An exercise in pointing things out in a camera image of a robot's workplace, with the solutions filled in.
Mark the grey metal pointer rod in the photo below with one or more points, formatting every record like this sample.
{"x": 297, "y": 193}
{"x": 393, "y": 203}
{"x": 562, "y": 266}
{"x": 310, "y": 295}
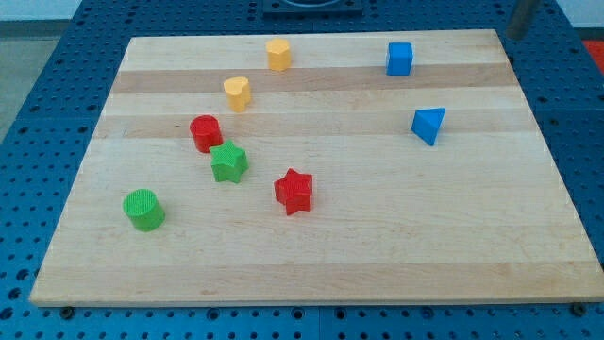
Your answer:
{"x": 523, "y": 13}

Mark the green star block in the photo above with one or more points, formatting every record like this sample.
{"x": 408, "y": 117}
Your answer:
{"x": 228, "y": 162}

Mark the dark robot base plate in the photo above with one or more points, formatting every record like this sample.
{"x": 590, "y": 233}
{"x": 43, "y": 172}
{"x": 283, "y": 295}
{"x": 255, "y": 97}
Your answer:
{"x": 310, "y": 7}

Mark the large wooden board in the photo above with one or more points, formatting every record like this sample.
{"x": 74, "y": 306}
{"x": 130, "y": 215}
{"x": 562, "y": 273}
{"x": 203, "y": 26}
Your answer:
{"x": 480, "y": 217}

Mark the red cylinder block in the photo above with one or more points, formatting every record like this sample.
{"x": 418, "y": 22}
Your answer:
{"x": 206, "y": 132}

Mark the blue triangular prism block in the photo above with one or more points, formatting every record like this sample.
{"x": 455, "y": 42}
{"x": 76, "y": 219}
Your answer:
{"x": 426, "y": 124}

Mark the green cylinder block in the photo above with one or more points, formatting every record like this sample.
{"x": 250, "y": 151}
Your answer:
{"x": 143, "y": 210}

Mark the yellow hexagon block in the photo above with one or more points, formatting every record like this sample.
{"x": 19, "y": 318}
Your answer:
{"x": 279, "y": 55}

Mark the yellow heart block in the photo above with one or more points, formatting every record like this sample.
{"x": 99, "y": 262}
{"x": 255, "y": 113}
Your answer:
{"x": 238, "y": 92}

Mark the red star block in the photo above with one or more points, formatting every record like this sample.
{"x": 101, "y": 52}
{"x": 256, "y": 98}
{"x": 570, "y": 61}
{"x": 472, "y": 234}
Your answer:
{"x": 294, "y": 191}

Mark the blue cube block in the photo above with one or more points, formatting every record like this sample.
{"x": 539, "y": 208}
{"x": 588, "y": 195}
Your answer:
{"x": 399, "y": 59}

